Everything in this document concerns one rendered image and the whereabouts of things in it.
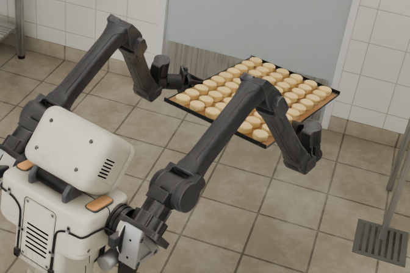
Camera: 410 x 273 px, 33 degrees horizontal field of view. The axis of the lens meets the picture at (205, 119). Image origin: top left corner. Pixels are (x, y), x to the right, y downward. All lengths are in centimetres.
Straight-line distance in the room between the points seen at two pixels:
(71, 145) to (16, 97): 254
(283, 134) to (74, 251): 70
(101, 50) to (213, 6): 209
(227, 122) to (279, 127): 27
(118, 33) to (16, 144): 43
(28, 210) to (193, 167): 41
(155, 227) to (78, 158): 24
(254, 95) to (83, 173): 49
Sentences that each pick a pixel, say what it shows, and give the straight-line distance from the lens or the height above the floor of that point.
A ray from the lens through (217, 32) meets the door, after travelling 407.
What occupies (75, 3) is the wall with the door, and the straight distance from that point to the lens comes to 433.
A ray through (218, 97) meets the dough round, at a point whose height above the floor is 99.
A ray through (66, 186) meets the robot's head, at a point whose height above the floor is 120.
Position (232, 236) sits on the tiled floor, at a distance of 332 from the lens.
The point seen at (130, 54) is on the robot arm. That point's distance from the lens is 213.
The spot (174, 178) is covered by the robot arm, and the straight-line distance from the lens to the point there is 168.
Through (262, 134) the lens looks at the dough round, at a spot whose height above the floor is 100.
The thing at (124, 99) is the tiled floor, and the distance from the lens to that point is 416.
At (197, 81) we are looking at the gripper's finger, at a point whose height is 98.
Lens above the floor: 226
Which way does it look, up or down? 34 degrees down
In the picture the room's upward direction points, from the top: 8 degrees clockwise
